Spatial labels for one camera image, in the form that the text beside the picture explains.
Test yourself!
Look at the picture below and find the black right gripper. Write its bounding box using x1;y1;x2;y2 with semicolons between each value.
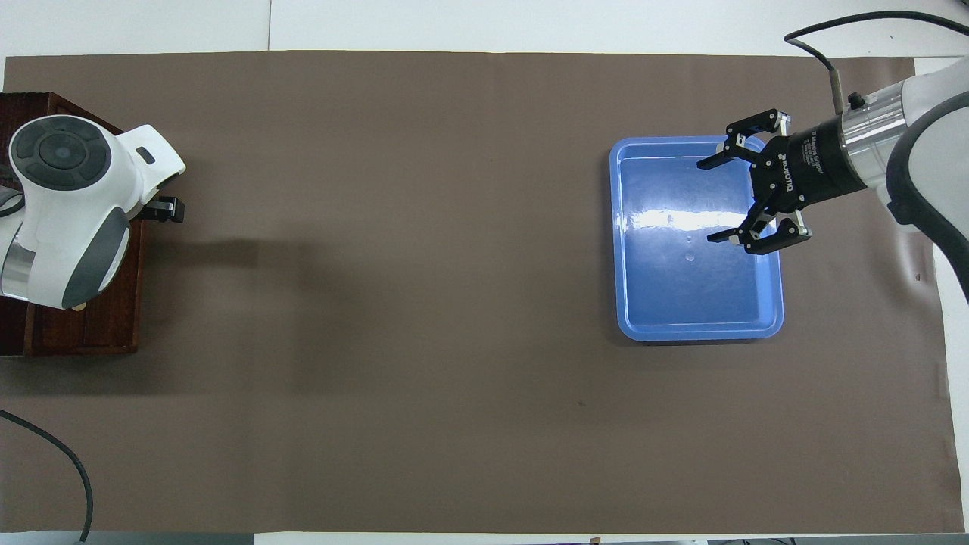
696;110;869;255

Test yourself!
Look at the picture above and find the dark wooden drawer cabinet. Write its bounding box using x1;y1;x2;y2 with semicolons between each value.
0;92;145;358

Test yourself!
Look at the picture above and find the black loose floor cable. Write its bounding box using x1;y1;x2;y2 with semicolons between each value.
0;409;95;544

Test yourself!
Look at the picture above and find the blue plastic tray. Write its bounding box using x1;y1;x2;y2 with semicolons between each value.
609;135;785;343

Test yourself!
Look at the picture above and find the brown table mat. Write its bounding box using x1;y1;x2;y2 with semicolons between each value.
0;51;966;534

